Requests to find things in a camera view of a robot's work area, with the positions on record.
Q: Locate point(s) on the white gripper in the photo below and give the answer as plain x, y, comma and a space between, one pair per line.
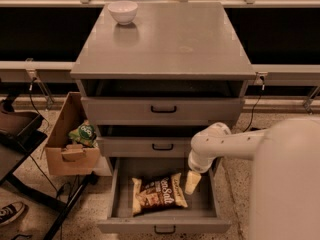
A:
196, 164

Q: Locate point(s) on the brown sea salt chip bag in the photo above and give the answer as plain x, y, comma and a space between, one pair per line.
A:
158, 194

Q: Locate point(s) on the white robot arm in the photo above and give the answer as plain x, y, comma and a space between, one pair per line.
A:
285, 186

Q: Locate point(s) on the grey bottom drawer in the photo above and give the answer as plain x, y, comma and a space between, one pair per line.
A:
202, 214

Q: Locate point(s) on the grey drawer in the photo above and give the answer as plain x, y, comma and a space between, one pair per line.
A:
162, 102
146, 141
202, 214

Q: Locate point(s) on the grey middle drawer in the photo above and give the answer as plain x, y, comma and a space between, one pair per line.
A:
146, 141

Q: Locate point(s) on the grey drawer cabinet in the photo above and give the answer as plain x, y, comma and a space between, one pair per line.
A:
165, 41

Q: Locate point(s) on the grey top drawer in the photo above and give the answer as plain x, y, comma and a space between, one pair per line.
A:
162, 102

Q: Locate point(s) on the green snack bag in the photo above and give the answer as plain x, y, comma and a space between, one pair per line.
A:
84, 134

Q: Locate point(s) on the cardboard box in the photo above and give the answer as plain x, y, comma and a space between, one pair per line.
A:
65, 157

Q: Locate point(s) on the black stand with tray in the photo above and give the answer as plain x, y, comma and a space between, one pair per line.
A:
19, 138

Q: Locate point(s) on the white ceramic bowl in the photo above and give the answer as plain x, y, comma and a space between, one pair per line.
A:
123, 12

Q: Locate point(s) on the black and white sneaker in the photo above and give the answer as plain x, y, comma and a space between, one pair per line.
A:
11, 212

